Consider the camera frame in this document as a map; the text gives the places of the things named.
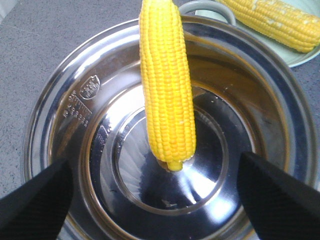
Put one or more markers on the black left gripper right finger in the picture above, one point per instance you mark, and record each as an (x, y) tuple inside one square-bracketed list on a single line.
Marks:
[(279, 206)]

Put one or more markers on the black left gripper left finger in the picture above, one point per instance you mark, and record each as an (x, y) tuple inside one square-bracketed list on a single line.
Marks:
[(37, 210)]

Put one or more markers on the corn cob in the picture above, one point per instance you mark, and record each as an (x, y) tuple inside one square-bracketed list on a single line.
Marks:
[(280, 21), (166, 83)]

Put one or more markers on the green electric cooking pot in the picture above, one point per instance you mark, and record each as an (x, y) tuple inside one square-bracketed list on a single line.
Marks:
[(92, 114)]

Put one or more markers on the light green plate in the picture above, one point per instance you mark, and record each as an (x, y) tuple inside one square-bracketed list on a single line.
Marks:
[(290, 56)]

